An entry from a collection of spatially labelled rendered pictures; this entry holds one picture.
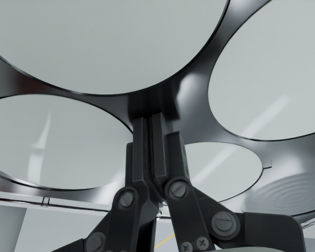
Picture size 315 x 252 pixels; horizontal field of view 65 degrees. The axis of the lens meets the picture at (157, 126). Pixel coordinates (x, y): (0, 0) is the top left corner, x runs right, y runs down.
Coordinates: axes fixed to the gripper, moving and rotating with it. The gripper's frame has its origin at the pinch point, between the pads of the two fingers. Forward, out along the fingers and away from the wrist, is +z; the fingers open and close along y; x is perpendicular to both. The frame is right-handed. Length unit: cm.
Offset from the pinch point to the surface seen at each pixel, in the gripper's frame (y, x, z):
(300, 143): 8.6, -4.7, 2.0
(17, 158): -9.1, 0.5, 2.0
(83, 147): -4.6, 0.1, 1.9
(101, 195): -6.7, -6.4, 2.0
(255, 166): 5.7, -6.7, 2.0
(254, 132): 5.7, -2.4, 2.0
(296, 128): 8.2, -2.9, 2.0
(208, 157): 2.6, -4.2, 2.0
